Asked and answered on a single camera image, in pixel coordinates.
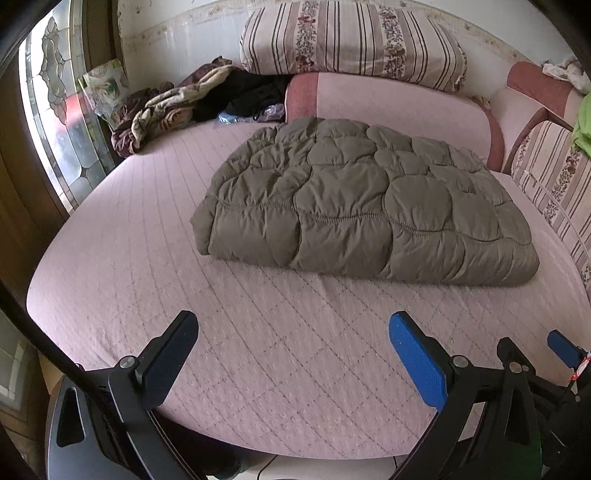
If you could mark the floral printed plastic bag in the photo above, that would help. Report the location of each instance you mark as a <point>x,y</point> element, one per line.
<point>104,90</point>

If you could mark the round bed with pink cover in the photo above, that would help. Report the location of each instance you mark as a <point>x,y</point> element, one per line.
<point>207,346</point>

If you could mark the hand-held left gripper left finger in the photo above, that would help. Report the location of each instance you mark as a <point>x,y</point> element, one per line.
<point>166,355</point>

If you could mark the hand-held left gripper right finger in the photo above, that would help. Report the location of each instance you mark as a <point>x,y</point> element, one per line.
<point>418,357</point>

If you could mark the striped padded headboard section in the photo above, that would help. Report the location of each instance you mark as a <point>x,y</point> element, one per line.
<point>549,175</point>

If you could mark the small blue item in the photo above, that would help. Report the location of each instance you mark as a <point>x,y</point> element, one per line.
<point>227,117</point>

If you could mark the brown and beige blanket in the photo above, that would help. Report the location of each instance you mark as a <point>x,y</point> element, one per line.
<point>161,110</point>

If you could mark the stained glass window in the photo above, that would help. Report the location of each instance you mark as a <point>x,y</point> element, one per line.
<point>60,115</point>

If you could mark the striped floral pillow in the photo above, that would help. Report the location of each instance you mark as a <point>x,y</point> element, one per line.
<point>351,41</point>

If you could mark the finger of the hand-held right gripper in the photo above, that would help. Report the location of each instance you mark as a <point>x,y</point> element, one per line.
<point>561,344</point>

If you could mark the olive quilted puffer jacket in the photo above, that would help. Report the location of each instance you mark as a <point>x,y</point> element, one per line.
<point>369,203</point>

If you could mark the white patterned cloth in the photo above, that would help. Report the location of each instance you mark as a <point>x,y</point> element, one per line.
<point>568,71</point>

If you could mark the pink padded headboard bolster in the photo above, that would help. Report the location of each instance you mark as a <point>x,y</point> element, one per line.
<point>383,104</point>

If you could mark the green cloth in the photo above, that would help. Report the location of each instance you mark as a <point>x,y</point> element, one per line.
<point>584,127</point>

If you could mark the black clothes pile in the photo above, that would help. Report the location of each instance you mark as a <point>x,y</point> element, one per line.
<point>249,94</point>

